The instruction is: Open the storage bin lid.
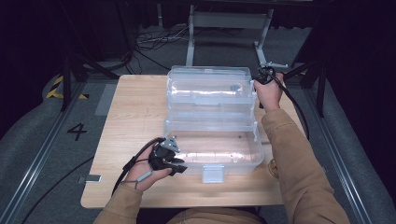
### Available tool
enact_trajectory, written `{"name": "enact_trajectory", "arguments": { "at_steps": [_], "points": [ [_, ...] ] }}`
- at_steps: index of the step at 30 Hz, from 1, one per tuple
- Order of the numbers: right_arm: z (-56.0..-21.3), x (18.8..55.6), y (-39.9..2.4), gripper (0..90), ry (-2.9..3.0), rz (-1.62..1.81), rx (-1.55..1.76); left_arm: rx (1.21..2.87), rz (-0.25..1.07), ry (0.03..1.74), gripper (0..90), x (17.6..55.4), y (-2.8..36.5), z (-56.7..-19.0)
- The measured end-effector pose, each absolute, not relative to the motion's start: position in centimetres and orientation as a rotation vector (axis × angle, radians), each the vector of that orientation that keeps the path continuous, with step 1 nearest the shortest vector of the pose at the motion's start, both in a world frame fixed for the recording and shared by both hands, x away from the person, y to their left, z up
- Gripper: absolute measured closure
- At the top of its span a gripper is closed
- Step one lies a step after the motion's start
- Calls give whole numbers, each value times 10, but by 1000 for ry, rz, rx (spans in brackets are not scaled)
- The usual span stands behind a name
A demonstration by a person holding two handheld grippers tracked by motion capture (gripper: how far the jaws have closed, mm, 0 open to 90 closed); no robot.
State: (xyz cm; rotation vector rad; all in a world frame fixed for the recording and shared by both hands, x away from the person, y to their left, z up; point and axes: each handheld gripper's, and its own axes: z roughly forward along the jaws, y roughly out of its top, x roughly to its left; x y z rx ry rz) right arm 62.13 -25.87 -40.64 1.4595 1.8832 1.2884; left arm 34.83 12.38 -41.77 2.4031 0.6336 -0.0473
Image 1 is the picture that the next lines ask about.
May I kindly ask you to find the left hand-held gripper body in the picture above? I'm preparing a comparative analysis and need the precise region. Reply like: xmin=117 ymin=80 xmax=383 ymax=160
xmin=148 ymin=135 xmax=181 ymax=172

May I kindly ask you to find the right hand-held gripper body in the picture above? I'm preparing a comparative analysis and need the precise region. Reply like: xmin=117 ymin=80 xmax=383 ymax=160
xmin=253 ymin=61 xmax=289 ymax=84

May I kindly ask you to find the clear plastic storage box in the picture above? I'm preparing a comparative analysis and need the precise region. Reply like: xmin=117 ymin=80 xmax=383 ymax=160
xmin=163 ymin=64 xmax=265 ymax=185

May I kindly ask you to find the person's right hand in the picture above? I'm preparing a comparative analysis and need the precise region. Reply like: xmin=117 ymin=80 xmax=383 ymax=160
xmin=253 ymin=73 xmax=286 ymax=114

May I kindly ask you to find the person's left hand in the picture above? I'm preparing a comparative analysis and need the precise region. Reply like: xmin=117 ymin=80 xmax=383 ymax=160
xmin=122 ymin=145 xmax=172 ymax=192

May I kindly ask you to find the black tripod stand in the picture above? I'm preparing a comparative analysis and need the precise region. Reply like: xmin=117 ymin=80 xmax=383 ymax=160
xmin=60 ymin=52 xmax=120 ymax=112
xmin=281 ymin=59 xmax=328 ymax=119

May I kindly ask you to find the person's lap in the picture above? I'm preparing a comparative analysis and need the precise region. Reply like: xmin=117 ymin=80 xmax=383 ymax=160
xmin=166 ymin=207 xmax=265 ymax=224

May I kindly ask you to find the small silver tape piece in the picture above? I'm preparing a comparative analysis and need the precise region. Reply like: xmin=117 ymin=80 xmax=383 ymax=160
xmin=78 ymin=175 xmax=103 ymax=184

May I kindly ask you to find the grey floor tape patch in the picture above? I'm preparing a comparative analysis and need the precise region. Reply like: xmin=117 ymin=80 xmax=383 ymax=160
xmin=94 ymin=83 xmax=118 ymax=117

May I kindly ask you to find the yellow black floor tape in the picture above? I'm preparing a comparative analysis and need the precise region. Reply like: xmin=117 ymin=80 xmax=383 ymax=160
xmin=46 ymin=75 xmax=90 ymax=101

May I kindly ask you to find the grey strap clip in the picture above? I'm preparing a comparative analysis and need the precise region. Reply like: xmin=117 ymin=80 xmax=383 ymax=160
xmin=134 ymin=170 xmax=153 ymax=189

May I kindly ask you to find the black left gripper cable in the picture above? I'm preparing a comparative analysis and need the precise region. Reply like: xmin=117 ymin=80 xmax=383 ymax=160
xmin=111 ymin=136 xmax=166 ymax=196

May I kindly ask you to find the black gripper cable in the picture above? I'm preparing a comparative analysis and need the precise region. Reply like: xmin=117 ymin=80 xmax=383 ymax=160
xmin=269 ymin=72 xmax=311 ymax=141
xmin=111 ymin=136 xmax=166 ymax=196

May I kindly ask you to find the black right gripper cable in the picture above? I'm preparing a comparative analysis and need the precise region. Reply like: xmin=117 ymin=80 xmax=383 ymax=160
xmin=269 ymin=72 xmax=311 ymax=141

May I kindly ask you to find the grey metal stand frame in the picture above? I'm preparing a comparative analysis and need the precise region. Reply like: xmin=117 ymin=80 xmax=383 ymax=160
xmin=185 ymin=4 xmax=275 ymax=71

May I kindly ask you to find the thin black floor cable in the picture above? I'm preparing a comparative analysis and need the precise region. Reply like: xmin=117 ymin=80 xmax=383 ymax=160
xmin=20 ymin=155 xmax=95 ymax=224

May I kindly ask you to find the metal floor rail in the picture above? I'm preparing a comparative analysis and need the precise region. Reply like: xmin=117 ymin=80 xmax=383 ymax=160
xmin=303 ymin=88 xmax=375 ymax=224
xmin=0 ymin=81 xmax=89 ymax=224

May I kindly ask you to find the bundle of floor cables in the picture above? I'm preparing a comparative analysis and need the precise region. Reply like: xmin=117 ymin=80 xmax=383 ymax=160
xmin=134 ymin=24 xmax=191 ymax=74

